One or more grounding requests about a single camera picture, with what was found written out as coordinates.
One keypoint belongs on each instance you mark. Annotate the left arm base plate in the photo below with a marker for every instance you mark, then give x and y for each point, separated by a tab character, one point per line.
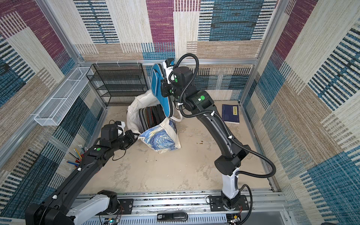
124	207

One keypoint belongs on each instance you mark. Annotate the purple paddle case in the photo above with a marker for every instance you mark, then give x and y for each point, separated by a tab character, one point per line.
143	119

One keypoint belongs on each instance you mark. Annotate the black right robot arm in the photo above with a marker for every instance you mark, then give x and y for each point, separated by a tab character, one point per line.
180	86

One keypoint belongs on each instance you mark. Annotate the blue ping pong paddle case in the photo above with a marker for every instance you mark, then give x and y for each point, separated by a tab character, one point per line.
160	90

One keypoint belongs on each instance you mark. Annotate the canvas tote bag starry print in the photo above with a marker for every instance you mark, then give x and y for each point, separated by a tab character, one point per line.
161	138

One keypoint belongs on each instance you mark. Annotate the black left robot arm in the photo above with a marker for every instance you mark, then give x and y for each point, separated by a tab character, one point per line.
57	210

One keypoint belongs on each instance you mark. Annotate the dark blue notebook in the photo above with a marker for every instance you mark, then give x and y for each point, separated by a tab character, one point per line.
230	113

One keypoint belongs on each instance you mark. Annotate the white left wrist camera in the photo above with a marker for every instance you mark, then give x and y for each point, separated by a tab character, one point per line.
120	127

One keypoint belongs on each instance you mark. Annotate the black red paddle case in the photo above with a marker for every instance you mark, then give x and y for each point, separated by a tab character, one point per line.
155	115

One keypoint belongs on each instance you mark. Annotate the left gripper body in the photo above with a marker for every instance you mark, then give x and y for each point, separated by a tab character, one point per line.
127	140

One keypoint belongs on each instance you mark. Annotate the black device on rail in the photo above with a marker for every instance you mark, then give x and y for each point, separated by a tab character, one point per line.
172	217

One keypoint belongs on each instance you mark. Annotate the white mesh wall basket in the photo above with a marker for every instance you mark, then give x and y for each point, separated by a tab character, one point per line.
57	107

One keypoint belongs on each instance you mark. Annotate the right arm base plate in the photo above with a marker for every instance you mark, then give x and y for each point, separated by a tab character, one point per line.
216	204

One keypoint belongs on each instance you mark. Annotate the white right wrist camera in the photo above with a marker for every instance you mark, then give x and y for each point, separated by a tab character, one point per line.
168	66

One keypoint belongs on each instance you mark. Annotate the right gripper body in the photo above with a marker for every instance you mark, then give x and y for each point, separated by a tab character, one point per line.
164	87

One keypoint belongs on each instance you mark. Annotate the black wire shelf rack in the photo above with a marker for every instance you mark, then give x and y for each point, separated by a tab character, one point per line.
117	84

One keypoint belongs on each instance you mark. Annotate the red pencil cup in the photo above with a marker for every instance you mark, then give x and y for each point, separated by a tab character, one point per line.
73	155

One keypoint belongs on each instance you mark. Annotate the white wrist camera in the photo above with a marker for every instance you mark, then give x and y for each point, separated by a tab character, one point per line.
120	127
168	66

